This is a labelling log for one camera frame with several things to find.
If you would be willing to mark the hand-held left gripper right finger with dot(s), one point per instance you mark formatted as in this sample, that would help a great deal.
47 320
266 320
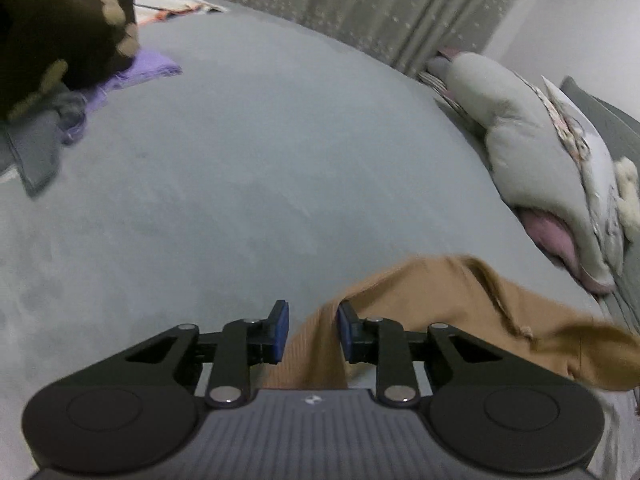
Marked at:
345 332

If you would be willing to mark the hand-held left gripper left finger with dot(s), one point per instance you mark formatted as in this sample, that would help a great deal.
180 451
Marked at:
280 332

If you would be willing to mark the tan knit sweater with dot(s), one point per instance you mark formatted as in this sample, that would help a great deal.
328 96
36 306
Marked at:
450 300

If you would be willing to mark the grey bed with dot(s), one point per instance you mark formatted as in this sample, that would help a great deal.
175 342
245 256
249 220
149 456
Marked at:
250 160

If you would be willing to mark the pink blanket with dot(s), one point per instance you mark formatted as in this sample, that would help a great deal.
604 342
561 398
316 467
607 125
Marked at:
550 232

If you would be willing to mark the folded grey quilt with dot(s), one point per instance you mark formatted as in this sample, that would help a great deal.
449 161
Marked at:
525 160

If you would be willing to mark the purple cloth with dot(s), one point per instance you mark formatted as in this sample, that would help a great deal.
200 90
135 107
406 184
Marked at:
150 65

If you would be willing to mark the small floral cloth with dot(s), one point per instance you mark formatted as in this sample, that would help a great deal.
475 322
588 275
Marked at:
567 125

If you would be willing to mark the grey garment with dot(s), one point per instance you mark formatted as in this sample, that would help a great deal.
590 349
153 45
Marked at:
35 150

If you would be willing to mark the grey flower-print pillow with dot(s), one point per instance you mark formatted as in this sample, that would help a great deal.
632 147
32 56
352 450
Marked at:
600 160

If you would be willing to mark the cream plush toy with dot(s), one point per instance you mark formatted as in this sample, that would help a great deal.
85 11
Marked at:
627 180

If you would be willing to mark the grey star-print curtain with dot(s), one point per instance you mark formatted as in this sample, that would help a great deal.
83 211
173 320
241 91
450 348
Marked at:
375 5

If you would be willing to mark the dark brown patched garment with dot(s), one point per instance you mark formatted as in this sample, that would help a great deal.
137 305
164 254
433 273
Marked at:
50 35

